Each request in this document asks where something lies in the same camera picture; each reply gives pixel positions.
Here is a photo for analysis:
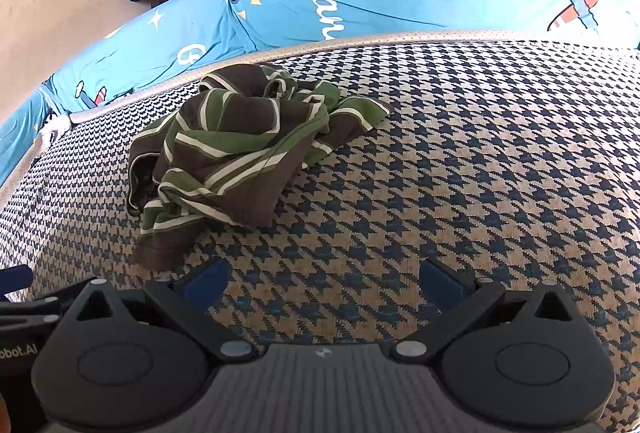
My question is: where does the green brown striped t-shirt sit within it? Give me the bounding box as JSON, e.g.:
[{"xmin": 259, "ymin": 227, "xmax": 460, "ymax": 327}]
[{"xmin": 126, "ymin": 63, "xmax": 392, "ymax": 271}]

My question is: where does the houndstooth sofa mat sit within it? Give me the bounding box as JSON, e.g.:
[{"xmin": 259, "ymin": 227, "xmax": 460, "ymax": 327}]
[{"xmin": 0, "ymin": 33, "xmax": 640, "ymax": 433}]

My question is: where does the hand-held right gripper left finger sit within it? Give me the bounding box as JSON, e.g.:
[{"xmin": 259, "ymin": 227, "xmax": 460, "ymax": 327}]
[{"xmin": 65, "ymin": 257, "xmax": 258, "ymax": 362}]

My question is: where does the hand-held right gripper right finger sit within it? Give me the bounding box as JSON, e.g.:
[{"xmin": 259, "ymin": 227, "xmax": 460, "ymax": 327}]
[{"xmin": 391, "ymin": 258, "xmax": 583, "ymax": 361}]

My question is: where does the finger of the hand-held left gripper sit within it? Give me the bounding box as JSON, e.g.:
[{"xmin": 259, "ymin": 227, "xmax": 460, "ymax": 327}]
[
  {"xmin": 0, "ymin": 264, "xmax": 32, "ymax": 294},
  {"xmin": 0, "ymin": 295, "xmax": 68, "ymax": 326}
]

